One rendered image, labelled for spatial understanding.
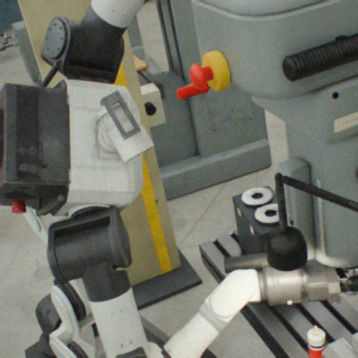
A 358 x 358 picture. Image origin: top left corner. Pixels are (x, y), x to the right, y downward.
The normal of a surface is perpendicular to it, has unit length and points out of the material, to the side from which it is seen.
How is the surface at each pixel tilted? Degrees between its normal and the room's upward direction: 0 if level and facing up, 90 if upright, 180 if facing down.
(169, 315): 0
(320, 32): 90
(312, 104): 90
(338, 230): 90
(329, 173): 90
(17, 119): 58
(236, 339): 0
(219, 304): 43
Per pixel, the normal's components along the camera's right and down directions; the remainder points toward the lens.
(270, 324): -0.18, -0.85
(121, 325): 0.25, 0.11
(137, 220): 0.38, 0.41
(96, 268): 0.02, 0.18
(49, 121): 0.46, -0.21
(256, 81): -0.62, 0.49
